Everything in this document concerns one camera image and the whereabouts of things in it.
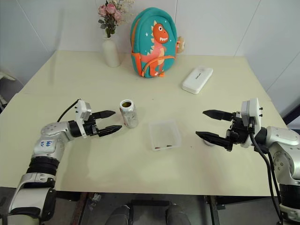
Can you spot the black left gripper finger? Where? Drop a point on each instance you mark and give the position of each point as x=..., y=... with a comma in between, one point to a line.
x=104, y=114
x=110, y=130

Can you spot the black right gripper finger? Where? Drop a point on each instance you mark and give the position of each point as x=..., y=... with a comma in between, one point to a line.
x=214, y=138
x=219, y=114

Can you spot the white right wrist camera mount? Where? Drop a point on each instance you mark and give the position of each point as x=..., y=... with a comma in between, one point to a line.
x=254, y=112

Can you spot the white rectangular case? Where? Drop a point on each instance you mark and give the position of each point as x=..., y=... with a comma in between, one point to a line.
x=197, y=80

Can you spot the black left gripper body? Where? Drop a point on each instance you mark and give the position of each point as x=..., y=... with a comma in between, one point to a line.
x=90, y=127

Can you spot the pink flower bouquet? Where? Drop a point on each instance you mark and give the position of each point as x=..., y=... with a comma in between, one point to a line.
x=111, y=16

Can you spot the dark grey rounded shape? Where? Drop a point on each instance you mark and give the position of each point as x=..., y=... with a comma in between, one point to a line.
x=177, y=215
x=119, y=215

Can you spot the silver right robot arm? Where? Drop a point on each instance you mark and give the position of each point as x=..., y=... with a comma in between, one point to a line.
x=281, y=140

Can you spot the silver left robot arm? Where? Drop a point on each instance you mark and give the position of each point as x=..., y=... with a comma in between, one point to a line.
x=50, y=131

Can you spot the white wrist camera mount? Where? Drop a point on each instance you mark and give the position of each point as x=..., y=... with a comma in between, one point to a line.
x=254, y=112
x=82, y=111

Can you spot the silver drink can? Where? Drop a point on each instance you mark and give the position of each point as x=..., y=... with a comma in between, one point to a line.
x=129, y=117

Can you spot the beige plush pendant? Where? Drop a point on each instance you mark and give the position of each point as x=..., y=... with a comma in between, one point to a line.
x=181, y=44

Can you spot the teal dinosaur backpack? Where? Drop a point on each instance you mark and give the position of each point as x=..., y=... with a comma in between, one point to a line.
x=152, y=47

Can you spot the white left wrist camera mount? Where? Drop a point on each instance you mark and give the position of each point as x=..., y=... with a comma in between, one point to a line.
x=82, y=111

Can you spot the clear plastic tray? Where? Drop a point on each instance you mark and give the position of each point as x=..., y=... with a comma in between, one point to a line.
x=165, y=133

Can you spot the white ceramic vase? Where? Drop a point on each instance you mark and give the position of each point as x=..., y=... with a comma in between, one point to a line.
x=110, y=54

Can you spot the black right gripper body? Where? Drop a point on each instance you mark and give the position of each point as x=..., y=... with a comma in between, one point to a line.
x=237, y=133

